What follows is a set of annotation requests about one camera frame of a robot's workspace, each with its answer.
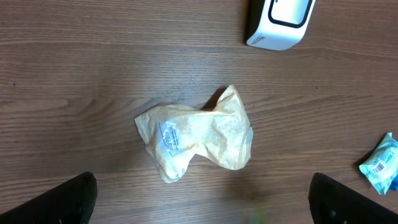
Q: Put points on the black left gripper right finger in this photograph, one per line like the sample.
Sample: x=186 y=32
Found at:
x=332 y=202

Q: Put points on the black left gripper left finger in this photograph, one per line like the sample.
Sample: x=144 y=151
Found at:
x=70 y=202

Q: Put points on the green toilet tissue pack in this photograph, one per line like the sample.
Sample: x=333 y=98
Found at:
x=381 y=167

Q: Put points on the beige snack bag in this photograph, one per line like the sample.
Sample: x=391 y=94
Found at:
x=174 y=134

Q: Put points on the blue wafer bar wrapper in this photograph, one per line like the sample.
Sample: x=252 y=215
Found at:
x=394 y=184

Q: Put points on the white barcode scanner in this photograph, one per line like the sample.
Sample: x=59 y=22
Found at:
x=277 y=24

